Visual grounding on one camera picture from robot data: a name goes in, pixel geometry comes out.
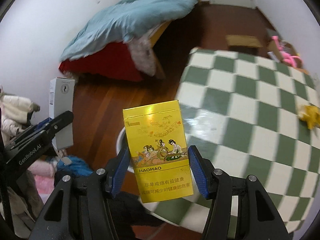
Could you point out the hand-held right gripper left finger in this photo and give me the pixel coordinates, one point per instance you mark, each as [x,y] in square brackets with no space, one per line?
[120,172]

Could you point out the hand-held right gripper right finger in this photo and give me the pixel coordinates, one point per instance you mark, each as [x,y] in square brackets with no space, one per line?
[198,172]

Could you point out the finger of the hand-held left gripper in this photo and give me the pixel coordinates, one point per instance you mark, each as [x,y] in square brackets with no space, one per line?
[62,121]
[41,127]

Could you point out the white and blue carton box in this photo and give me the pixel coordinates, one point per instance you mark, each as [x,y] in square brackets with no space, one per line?
[62,100]

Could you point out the white round waste bin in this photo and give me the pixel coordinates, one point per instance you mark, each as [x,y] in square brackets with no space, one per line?
[120,142]

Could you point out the yellow cigarette box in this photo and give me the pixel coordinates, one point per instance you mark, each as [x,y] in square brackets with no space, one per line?
[155,135]

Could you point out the pink cloth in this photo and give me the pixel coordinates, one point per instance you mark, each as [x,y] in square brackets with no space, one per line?
[41,175]

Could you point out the white jacket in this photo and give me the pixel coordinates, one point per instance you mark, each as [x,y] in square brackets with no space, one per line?
[15,107]

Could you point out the blue cloth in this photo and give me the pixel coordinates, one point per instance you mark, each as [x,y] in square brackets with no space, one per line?
[75,165]

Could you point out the green checkered tablecloth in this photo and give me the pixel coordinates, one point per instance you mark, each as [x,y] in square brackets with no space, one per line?
[245,120]

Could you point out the red blanket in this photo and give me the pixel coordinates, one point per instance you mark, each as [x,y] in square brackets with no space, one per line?
[107,62]

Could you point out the floral bed sheet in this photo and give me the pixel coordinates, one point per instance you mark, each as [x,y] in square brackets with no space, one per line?
[143,57]

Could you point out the crumpled yellow wrapper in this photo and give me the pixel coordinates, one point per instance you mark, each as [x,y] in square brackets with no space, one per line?
[310,115]

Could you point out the light blue duvet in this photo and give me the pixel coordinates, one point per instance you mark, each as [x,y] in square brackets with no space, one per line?
[140,20]

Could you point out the small wooden stool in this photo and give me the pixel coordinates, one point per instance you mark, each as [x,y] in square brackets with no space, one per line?
[243,42]

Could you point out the pink plush toy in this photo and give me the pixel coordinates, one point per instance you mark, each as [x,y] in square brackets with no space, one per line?
[290,60]

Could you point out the wooden bed frame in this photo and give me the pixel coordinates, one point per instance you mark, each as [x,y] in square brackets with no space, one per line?
[160,37]

